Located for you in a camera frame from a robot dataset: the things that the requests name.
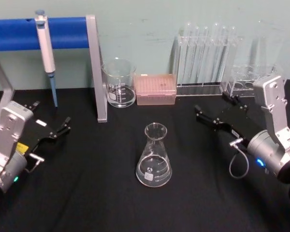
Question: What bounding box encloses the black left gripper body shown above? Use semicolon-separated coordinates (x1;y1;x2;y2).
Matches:
15;113;60;160

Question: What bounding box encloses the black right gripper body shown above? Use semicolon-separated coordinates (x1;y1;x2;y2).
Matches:
214;105;267;147

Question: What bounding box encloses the low clear acrylic rack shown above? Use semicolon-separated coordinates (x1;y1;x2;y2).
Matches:
219;63;284;98

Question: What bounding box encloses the clear acrylic tube rack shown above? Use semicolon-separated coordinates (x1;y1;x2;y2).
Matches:
174;35;243;98

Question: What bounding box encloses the white and blue pipette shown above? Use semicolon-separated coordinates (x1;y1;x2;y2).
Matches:
35;9;59;108

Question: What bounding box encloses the clear test tube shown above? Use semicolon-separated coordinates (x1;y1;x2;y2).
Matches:
220;25;228;82
202;25;209;82
185;21;193;82
229;25;237;82
212;22;220;82
193;25;201;82

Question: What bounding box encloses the pink pipette tip box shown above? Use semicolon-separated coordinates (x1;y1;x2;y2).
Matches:
134;73;177;106

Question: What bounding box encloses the clear glass beaker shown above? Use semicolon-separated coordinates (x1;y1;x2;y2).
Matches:
101;57;137;109

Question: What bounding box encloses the black table cloth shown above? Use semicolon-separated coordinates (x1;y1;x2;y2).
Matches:
0;79;290;232

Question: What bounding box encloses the clear glass conical flask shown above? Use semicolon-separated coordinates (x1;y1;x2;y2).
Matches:
135;122;173;188

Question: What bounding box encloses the blue bar pipette stand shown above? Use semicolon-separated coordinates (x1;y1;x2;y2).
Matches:
0;14;109;129

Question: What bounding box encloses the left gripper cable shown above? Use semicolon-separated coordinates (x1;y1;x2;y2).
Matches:
24;152;45;174

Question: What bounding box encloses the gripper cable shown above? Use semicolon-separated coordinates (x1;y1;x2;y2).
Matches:
24;152;45;174
229;137;251;180

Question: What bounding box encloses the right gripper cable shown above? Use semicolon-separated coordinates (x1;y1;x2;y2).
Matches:
229;137;251;180

